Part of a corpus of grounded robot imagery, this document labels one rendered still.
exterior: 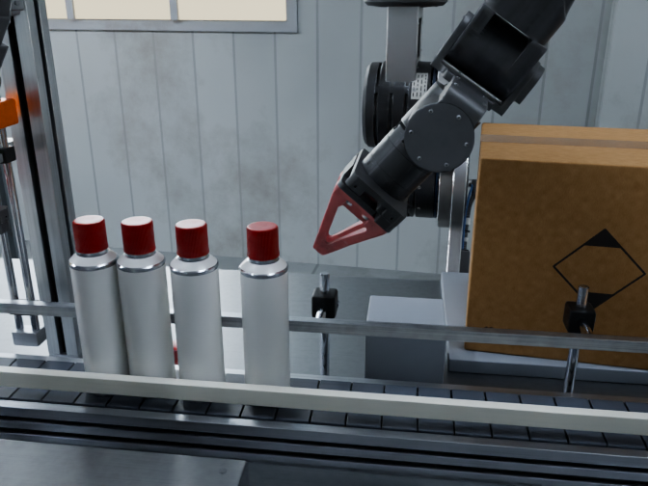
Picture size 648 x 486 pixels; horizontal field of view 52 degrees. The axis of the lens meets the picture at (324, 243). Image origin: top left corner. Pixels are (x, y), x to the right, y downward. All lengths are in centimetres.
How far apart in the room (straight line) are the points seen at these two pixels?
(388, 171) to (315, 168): 262
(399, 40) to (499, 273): 40
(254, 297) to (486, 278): 34
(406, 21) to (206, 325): 57
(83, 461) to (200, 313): 18
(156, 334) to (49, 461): 16
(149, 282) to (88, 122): 294
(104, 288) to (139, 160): 282
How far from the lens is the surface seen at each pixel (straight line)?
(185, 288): 71
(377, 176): 63
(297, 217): 334
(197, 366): 75
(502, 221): 87
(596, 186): 87
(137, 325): 75
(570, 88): 313
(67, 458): 74
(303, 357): 95
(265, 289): 69
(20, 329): 95
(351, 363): 94
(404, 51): 107
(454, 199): 152
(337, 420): 74
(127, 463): 71
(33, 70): 88
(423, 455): 74
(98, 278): 75
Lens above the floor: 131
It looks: 21 degrees down
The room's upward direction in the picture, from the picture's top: straight up
